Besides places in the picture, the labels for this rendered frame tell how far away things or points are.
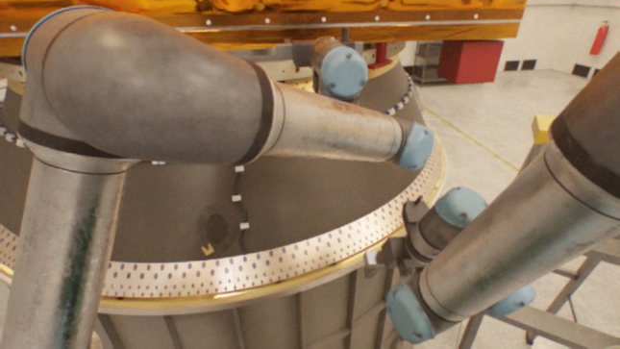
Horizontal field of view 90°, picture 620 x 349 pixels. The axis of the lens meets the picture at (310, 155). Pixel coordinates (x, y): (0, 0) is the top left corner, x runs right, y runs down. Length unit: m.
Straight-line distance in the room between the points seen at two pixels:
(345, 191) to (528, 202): 0.75
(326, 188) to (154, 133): 0.77
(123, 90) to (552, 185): 0.31
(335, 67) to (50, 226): 0.41
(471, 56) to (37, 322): 1.19
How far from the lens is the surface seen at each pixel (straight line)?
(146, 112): 0.24
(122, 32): 0.26
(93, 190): 0.38
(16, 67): 1.20
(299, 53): 0.69
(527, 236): 0.32
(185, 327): 1.12
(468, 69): 1.22
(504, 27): 1.21
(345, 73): 0.53
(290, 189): 0.92
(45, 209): 0.39
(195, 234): 0.94
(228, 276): 0.94
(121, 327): 1.21
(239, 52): 0.90
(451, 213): 0.56
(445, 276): 0.41
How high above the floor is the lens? 1.90
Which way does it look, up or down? 28 degrees down
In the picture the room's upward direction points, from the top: straight up
